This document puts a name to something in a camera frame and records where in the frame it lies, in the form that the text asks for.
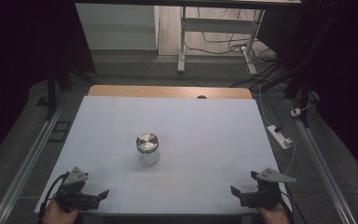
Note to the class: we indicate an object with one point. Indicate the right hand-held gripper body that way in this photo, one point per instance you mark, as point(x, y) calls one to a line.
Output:
point(265, 196)

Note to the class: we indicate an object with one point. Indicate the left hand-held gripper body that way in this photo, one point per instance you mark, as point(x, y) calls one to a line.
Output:
point(74, 196)

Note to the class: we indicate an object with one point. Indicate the clear glass jar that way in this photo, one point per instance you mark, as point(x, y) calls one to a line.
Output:
point(149, 159)

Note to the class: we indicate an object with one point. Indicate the round steel jar lid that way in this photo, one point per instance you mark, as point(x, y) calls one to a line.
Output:
point(147, 142)

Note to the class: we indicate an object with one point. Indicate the person's right hand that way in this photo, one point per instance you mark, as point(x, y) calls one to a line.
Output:
point(275, 216)

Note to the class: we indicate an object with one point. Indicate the person's left hand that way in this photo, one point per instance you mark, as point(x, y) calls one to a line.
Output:
point(59, 216)

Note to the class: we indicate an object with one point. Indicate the white power strip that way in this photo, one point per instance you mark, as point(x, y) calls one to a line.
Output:
point(278, 136)

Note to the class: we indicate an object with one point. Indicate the small white adapter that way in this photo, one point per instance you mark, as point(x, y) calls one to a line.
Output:
point(295, 112)

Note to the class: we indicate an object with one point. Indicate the black curtain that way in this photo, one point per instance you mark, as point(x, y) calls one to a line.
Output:
point(345, 68)
point(18, 62)

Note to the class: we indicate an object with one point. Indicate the aluminium floor rail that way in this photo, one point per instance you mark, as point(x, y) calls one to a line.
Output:
point(326, 168)
point(28, 165)

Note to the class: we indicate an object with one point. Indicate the white desk frame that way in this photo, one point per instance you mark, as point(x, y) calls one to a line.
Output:
point(217, 25)

